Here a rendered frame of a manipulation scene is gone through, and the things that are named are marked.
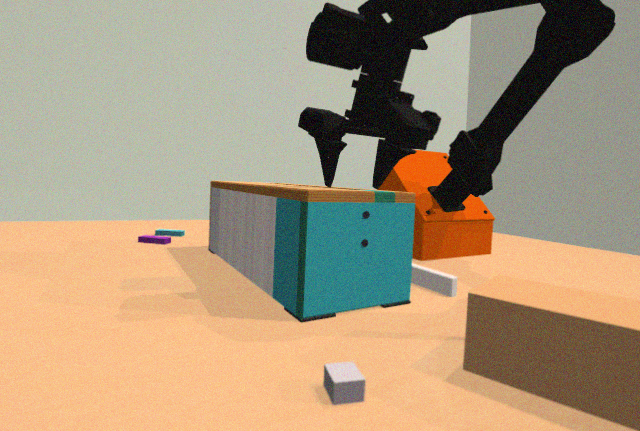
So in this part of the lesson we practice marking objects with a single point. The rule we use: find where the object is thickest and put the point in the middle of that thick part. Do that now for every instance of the small cyan block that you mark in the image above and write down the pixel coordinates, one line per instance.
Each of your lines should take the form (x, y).
(171, 233)

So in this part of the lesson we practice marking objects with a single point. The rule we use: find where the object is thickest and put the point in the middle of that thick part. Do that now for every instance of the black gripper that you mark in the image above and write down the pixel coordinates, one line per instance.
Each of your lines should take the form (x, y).
(328, 128)

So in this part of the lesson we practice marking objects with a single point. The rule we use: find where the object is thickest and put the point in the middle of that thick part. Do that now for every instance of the purple flat bar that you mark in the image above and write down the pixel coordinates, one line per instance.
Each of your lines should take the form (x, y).
(154, 240)

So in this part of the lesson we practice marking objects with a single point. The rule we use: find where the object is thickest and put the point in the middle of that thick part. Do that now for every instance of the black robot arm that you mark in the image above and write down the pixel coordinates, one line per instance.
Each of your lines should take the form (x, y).
(569, 31)

